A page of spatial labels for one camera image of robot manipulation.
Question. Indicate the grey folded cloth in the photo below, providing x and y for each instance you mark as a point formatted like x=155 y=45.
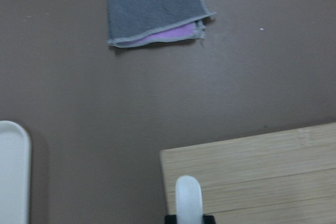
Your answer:
x=130 y=20

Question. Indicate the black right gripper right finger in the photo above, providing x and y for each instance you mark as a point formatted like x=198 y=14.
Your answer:
x=208 y=219

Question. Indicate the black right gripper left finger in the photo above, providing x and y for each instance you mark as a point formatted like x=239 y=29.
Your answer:
x=170 y=219

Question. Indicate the purple cloth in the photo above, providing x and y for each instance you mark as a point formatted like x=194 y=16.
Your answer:
x=184 y=32

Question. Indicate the white ceramic spoon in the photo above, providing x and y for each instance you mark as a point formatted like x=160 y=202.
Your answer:
x=188 y=200

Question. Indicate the cream rabbit tray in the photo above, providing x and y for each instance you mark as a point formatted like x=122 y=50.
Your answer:
x=15 y=173

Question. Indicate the bamboo cutting board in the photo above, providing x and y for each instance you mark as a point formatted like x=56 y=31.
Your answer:
x=280 y=177

